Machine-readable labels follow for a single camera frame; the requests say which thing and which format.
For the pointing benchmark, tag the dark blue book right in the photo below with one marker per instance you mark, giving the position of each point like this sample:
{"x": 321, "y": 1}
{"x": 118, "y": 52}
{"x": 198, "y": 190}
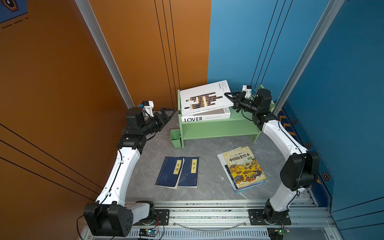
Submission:
{"x": 189, "y": 173}

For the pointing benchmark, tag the green pen cup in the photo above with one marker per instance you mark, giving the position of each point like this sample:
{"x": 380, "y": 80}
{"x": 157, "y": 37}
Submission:
{"x": 175, "y": 137}

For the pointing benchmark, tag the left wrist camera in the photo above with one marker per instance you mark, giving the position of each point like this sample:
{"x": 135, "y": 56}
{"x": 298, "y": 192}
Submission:
{"x": 147, "y": 107}

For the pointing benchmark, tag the aluminium rail frame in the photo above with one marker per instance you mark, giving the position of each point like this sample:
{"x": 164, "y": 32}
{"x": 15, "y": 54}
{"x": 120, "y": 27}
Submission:
{"x": 229, "y": 220}

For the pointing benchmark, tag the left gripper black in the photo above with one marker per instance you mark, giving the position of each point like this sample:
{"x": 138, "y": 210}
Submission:
{"x": 165, "y": 119}

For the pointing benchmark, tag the light blue book underneath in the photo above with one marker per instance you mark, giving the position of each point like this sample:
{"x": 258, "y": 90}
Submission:
{"x": 243, "y": 189}

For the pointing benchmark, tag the right circuit board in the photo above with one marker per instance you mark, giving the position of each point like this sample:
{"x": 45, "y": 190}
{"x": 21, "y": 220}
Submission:
{"x": 278, "y": 233}

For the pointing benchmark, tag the dark blue book left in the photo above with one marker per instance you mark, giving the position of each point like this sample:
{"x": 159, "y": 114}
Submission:
{"x": 170, "y": 172}

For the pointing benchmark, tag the white book brown bars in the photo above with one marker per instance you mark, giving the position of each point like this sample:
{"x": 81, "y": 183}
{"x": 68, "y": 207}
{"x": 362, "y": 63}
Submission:
{"x": 205, "y": 98}

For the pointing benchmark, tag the left circuit board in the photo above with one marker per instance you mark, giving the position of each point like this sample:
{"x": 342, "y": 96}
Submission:
{"x": 148, "y": 234}

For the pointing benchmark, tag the circuit board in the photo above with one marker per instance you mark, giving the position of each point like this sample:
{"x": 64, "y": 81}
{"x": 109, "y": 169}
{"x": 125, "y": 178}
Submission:
{"x": 278, "y": 233}
{"x": 148, "y": 234}

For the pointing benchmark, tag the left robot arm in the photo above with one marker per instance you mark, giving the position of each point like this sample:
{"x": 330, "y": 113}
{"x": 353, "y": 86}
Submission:
{"x": 108, "y": 216}

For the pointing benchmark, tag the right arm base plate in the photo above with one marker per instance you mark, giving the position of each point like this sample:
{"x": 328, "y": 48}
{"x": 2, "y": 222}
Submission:
{"x": 268, "y": 217}

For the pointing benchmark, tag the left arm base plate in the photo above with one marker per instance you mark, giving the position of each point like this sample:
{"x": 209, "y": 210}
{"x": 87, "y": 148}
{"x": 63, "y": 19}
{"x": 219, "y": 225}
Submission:
{"x": 163, "y": 215}

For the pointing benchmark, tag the yellow Chinese history picture book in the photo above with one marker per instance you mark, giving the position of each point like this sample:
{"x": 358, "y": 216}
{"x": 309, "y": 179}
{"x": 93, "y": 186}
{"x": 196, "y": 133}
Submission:
{"x": 241, "y": 167}

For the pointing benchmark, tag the white LOVER book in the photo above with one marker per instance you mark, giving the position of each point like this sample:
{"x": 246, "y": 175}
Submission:
{"x": 214, "y": 115}

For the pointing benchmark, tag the dark blue book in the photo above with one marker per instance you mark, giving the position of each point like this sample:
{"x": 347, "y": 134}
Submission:
{"x": 189, "y": 173}
{"x": 170, "y": 172}

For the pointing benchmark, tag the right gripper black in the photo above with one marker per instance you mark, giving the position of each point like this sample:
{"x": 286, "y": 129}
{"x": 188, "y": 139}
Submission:
{"x": 238, "y": 101}

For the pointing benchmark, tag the green desktop shelf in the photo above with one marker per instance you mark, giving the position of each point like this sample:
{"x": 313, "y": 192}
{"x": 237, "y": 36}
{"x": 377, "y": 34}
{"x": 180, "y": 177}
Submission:
{"x": 239, "y": 124}

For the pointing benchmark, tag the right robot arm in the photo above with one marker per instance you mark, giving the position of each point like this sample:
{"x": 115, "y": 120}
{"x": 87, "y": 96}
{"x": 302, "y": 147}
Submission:
{"x": 301, "y": 168}

